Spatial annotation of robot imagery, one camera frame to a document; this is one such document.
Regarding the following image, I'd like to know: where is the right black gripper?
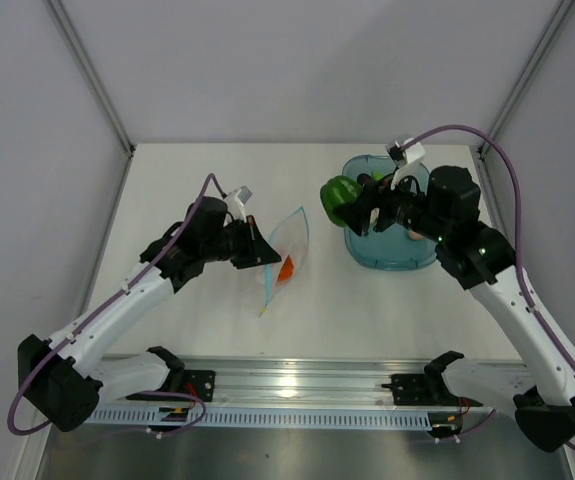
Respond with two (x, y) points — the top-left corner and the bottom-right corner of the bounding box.
(334, 164), (450, 243)

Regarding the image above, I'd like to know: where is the orange toy pumpkin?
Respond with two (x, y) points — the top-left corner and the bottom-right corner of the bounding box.
(277, 255), (295, 284)

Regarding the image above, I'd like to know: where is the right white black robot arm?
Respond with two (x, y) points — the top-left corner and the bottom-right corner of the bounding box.
(320, 166), (575, 452)

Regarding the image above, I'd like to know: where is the green toy bell pepper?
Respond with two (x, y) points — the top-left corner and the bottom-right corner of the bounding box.
(319, 175), (362, 228)

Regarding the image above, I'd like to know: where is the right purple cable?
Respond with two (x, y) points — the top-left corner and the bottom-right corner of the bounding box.
(401, 124), (575, 460)

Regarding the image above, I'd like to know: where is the aluminium frame post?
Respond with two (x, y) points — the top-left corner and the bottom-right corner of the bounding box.
(44, 0), (136, 156)
(487, 0), (575, 142)

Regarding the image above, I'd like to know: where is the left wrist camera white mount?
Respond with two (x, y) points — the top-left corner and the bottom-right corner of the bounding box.
(224, 186), (252, 221)

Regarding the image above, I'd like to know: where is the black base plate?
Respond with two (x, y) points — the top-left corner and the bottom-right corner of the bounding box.
(380, 373), (481, 407)
(127, 369), (217, 403)

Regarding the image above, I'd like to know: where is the slotted grey cable duct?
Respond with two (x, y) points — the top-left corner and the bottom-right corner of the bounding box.
(86, 407), (431, 432)

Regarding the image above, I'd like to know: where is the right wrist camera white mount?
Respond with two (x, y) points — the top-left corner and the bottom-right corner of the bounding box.
(386, 134), (426, 190)

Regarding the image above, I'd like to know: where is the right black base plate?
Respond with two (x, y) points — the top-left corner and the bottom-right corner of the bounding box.
(380, 373), (481, 407)

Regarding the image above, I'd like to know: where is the clear zip bag blue zipper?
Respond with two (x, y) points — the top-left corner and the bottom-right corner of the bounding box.
(257, 206), (310, 316)

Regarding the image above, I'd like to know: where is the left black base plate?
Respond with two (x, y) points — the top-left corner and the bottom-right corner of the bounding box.
(127, 369), (217, 403)

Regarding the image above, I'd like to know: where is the right aluminium frame post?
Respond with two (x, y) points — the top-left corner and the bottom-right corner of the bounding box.
(487, 0), (575, 142)

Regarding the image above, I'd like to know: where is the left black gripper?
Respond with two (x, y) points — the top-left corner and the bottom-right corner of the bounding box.
(202, 215), (281, 270)

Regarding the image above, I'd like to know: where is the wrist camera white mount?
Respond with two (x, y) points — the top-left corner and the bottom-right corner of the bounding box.
(386, 134), (426, 190)
(224, 186), (252, 221)

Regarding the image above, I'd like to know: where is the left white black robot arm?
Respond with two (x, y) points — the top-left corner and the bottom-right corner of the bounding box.
(17, 187), (281, 432)

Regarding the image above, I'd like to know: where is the left aluminium frame post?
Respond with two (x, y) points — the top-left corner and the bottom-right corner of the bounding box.
(44, 0), (136, 156)

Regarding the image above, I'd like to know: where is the purple toy eggplant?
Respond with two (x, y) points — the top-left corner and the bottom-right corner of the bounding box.
(356, 173), (373, 186)

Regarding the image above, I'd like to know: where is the teal plastic tray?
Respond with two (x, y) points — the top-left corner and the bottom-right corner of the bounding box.
(342, 154), (436, 271)

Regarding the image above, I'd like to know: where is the peach toy egg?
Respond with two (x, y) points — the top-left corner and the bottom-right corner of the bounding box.
(408, 231), (424, 241)

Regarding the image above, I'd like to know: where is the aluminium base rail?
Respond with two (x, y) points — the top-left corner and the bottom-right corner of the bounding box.
(91, 355), (528, 412)

